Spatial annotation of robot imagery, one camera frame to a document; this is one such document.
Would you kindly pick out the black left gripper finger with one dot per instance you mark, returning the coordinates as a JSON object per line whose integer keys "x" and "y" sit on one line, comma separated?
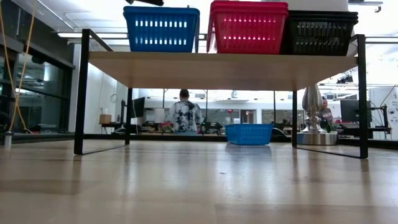
{"x": 146, "y": 2}

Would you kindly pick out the blue plastic basket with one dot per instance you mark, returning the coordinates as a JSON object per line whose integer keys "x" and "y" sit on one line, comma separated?
{"x": 248, "y": 134}
{"x": 161, "y": 31}

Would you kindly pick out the black plastic basket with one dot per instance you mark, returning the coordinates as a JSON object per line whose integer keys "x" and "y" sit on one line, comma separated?
{"x": 323, "y": 13}
{"x": 320, "y": 37}

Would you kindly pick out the wooden shelf with black legs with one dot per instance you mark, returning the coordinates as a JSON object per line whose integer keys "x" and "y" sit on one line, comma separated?
{"x": 217, "y": 71}

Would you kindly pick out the ceiling light strip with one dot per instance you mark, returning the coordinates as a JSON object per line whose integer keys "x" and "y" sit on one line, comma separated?
{"x": 382, "y": 39}
{"x": 93, "y": 35}

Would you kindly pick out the black monitor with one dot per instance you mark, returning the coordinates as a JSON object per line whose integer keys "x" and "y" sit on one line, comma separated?
{"x": 354, "y": 112}
{"x": 138, "y": 107}

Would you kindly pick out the white box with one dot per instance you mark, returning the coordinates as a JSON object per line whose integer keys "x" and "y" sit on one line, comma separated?
{"x": 159, "y": 115}

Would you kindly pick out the person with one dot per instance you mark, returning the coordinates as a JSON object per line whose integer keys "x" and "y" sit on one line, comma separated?
{"x": 325, "y": 113}
{"x": 184, "y": 115}

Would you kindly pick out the small cardboard box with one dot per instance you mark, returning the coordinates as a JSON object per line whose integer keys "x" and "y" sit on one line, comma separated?
{"x": 105, "y": 119}

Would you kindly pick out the table lamp with white shade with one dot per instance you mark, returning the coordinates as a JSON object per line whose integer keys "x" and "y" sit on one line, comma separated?
{"x": 312, "y": 102}

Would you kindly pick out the white board panel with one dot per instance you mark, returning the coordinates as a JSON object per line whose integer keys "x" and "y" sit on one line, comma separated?
{"x": 385, "y": 112}

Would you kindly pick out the black aluminium frame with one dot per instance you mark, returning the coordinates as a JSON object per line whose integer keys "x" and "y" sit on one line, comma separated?
{"x": 102, "y": 136}

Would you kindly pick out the small grey post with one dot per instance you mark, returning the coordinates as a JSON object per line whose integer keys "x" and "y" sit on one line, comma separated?
{"x": 7, "y": 140}

